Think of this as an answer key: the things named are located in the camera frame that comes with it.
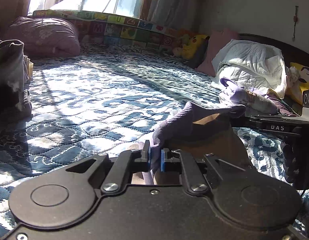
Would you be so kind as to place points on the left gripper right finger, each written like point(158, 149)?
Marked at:
point(185, 164)

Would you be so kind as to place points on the white quilted duvet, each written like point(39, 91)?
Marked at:
point(252, 64)

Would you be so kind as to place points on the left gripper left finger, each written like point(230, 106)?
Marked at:
point(126, 164)

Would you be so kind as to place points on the purple bed sheet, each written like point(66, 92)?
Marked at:
point(282, 107)

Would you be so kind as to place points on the yellow cartoon print pillow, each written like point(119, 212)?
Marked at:
point(300, 82)

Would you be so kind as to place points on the colourful alphabet foam bumper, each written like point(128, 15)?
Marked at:
point(104, 28)

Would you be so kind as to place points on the beige and lilac sweatshirt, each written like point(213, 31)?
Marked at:
point(199, 131)

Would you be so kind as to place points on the pink pillow at headboard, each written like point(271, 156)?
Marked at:
point(217, 40)

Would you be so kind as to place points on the blue white quilted bedspread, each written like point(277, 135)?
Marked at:
point(88, 109)

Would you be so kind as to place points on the folded floral lilac garment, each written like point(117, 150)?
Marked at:
point(255, 104)

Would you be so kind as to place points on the red wall hanging ornament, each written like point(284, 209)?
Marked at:
point(295, 20)

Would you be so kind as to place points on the yellow plush toy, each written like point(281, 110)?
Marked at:
point(187, 43)

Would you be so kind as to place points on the grey folded clothes pile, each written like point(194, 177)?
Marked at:
point(14, 95)

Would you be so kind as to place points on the mauve pillow by window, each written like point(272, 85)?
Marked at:
point(44, 37)

